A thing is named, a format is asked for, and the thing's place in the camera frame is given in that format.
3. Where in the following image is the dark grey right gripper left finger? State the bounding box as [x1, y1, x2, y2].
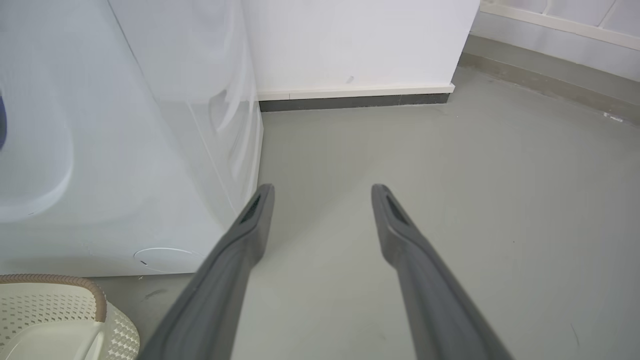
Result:
[138, 183, 276, 360]

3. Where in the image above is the cream perforated laundry basket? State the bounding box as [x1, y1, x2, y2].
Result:
[0, 273, 141, 360]

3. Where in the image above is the white washing machine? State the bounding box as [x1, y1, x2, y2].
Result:
[0, 0, 264, 277]

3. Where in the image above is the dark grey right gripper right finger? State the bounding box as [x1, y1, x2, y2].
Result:
[371, 183, 516, 360]

